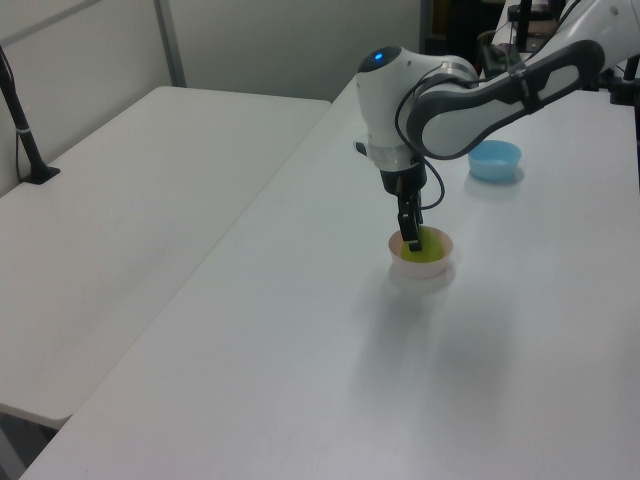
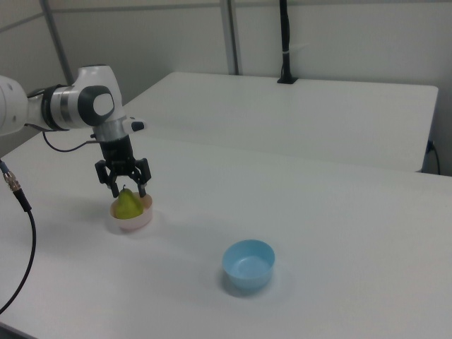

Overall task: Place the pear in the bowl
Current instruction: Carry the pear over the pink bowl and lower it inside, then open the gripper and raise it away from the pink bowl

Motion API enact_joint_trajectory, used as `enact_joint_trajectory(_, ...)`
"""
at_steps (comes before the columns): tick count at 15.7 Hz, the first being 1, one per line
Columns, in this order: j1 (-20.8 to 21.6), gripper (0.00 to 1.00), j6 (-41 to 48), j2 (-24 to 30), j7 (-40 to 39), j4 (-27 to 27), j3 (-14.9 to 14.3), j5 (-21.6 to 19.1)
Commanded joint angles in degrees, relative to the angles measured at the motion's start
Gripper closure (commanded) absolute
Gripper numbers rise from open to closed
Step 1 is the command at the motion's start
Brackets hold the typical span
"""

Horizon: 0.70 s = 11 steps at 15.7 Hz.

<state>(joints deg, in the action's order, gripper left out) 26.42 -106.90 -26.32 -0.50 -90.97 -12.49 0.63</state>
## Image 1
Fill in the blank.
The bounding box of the dark green device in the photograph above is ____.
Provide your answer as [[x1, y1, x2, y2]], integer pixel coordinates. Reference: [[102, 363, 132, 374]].
[[479, 30, 522, 77]]

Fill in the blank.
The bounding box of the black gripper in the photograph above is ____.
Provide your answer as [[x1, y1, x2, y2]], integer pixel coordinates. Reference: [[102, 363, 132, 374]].
[[378, 166, 428, 253]]

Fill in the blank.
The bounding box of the black upright pole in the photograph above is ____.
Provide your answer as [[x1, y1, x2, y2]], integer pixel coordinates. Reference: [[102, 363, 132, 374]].
[[514, 0, 534, 53]]

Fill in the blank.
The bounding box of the black camera stand pole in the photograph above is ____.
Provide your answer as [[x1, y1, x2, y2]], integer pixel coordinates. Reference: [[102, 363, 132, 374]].
[[0, 44, 62, 186]]

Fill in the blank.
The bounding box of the pink plastic bowl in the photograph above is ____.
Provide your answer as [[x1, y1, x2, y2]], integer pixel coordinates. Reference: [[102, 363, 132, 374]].
[[388, 226, 455, 279]]

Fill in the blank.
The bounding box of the grey partition frame post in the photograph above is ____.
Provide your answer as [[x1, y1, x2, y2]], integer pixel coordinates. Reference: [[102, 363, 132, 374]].
[[153, 0, 188, 89]]

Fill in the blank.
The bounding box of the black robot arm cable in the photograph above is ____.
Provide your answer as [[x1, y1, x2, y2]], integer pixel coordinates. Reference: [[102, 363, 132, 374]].
[[394, 58, 532, 209]]

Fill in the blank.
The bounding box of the green pear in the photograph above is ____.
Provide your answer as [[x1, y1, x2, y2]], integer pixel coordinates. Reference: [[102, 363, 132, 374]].
[[399, 225, 448, 265]]

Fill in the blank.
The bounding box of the blue plastic bowl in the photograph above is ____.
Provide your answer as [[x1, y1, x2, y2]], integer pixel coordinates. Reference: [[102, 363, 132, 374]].
[[467, 140, 522, 182]]

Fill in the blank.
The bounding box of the black clamp stand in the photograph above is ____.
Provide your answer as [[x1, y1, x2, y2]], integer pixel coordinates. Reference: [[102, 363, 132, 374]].
[[607, 49, 640, 106]]

